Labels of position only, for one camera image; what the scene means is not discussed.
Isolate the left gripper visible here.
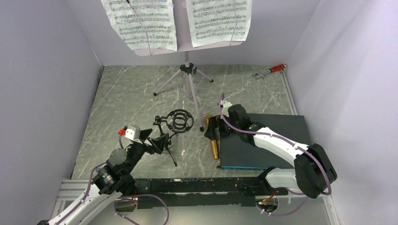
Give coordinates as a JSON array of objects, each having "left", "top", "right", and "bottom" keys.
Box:
[{"left": 124, "top": 129, "right": 168, "bottom": 174}]

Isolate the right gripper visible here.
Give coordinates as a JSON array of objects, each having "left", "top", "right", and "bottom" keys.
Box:
[{"left": 205, "top": 113, "right": 240, "bottom": 140}]

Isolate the gold microphone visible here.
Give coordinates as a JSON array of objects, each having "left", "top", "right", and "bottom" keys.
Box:
[{"left": 207, "top": 115, "right": 220, "bottom": 160}]

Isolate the black microphone stand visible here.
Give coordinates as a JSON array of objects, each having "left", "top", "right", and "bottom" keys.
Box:
[{"left": 153, "top": 109, "right": 194, "bottom": 167}]

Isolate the lilac music stand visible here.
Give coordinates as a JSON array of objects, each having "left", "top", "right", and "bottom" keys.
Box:
[{"left": 122, "top": 0, "right": 246, "bottom": 132}]

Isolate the sheet music page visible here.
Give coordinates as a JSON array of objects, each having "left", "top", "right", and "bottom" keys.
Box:
[
  {"left": 186, "top": 0, "right": 253, "bottom": 47},
  {"left": 102, "top": 0, "right": 177, "bottom": 55}
]

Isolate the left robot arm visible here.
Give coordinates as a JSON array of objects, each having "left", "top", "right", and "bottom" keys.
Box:
[{"left": 39, "top": 127, "right": 170, "bottom": 225}]

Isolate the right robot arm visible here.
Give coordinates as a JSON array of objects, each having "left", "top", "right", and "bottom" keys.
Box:
[{"left": 204, "top": 102, "right": 337, "bottom": 199}]

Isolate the dark blue flat box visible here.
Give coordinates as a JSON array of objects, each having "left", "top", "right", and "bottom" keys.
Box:
[{"left": 218, "top": 113, "right": 313, "bottom": 171}]

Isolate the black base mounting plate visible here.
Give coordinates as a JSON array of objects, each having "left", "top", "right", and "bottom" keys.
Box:
[{"left": 121, "top": 177, "right": 287, "bottom": 209}]

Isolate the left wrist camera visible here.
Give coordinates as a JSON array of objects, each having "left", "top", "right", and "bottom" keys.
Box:
[{"left": 118, "top": 125, "right": 141, "bottom": 141}]

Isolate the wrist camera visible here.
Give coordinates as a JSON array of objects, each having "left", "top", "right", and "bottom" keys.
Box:
[
  {"left": 220, "top": 100, "right": 232, "bottom": 117},
  {"left": 118, "top": 125, "right": 141, "bottom": 141}
]

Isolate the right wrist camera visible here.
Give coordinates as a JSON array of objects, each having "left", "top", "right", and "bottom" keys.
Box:
[{"left": 220, "top": 100, "right": 232, "bottom": 117}]

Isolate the orange handled adjustable wrench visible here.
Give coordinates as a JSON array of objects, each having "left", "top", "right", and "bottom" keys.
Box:
[{"left": 252, "top": 64, "right": 287, "bottom": 79}]

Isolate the aluminium frame rail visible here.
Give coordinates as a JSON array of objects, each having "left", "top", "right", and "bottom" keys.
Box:
[{"left": 59, "top": 177, "right": 327, "bottom": 199}]

